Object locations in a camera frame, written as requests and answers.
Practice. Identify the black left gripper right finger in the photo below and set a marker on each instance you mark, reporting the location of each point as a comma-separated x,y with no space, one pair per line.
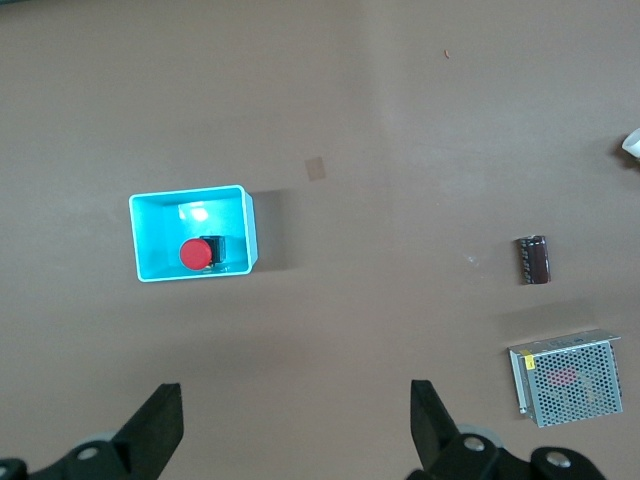
435,430

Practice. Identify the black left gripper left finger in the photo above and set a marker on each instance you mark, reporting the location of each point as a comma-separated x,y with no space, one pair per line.
155,430

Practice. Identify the red mushroom push button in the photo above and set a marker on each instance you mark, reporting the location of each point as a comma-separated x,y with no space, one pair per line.
195,254

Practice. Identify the perforated metal power supply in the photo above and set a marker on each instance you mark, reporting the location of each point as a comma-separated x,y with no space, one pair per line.
570,385

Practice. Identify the teal plastic open box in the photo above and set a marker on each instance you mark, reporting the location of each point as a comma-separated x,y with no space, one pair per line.
155,235

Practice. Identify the dark brown cylindrical capacitor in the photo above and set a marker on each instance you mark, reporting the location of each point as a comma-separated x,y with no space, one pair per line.
535,260

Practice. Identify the brown tape patch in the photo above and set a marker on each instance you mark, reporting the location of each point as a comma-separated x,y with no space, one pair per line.
315,168

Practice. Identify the metal pipe fitting white ends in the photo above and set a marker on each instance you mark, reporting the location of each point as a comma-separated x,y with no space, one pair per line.
634,145

